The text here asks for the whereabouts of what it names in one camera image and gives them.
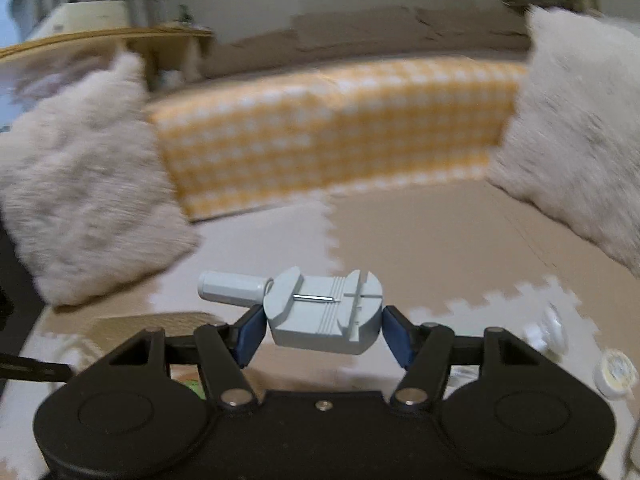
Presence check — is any white tape roll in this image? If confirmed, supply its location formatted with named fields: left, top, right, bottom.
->
left=592, top=349, right=639, bottom=402

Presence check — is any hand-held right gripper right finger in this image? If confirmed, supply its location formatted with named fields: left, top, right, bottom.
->
left=382, top=305, right=574, bottom=409

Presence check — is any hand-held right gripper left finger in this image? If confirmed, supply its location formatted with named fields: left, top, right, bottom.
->
left=75, top=305, right=269, bottom=409

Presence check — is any white small plastic hook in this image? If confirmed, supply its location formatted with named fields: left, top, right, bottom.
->
left=521, top=304, right=569, bottom=354

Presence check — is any white fluffy pillow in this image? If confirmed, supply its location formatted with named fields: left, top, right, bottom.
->
left=486, top=4, right=640, bottom=279
left=0, top=51, right=202, bottom=307

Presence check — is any beige and white foam mat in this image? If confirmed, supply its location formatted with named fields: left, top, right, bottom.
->
left=0, top=180, right=640, bottom=480

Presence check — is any beige bed duvet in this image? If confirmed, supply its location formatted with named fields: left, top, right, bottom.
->
left=199, top=6, right=532, bottom=79

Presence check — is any yellow checked mattress cover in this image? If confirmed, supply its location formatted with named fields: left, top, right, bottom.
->
left=146, top=56, right=529, bottom=222

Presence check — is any wooden shelf unit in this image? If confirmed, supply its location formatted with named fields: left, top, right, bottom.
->
left=0, top=26, right=217, bottom=92

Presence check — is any cream perforated plastic basket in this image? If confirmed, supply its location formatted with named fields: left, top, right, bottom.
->
left=75, top=311, right=236, bottom=397

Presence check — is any grey watch link remover tool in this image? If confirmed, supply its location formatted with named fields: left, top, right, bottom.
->
left=197, top=267, right=385, bottom=356

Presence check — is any white storage box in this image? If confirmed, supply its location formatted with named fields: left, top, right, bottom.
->
left=29, top=2, right=137, bottom=42

